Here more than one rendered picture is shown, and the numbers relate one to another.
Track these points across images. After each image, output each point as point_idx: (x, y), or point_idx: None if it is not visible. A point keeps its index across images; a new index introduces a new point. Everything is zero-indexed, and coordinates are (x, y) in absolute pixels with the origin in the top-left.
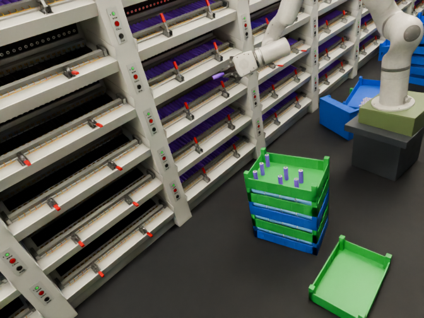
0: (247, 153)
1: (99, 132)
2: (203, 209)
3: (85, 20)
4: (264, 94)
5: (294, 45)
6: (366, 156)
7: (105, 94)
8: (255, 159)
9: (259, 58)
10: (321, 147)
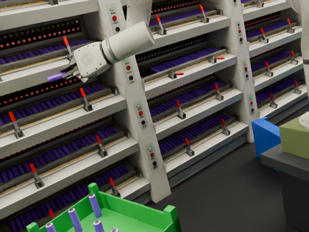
0: (134, 192)
1: None
2: None
3: None
4: (166, 113)
5: (212, 54)
6: (303, 211)
7: None
8: (153, 202)
9: (105, 50)
10: (248, 191)
